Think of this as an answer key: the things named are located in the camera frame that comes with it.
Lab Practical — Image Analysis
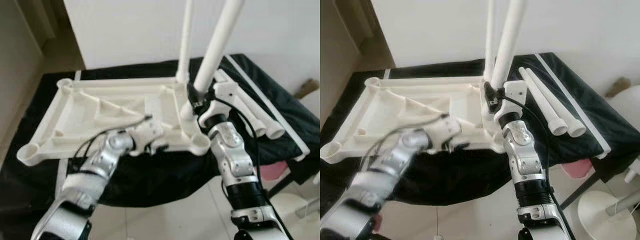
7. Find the white plastic children table top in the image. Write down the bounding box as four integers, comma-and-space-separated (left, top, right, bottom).
320, 75, 506, 165
16, 75, 212, 167

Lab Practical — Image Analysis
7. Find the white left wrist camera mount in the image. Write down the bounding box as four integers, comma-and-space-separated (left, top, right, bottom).
131, 119, 165, 151
430, 117, 463, 150

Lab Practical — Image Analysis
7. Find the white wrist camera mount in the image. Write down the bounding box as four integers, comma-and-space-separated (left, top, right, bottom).
131, 119, 165, 151
197, 82, 238, 128
492, 80, 529, 123
430, 117, 463, 150

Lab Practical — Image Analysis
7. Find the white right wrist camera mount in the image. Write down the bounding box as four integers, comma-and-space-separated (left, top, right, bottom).
197, 82, 238, 128
492, 80, 529, 123

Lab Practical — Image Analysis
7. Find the brown wooden door frame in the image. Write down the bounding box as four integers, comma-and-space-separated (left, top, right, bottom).
15, 0, 68, 43
332, 0, 378, 51

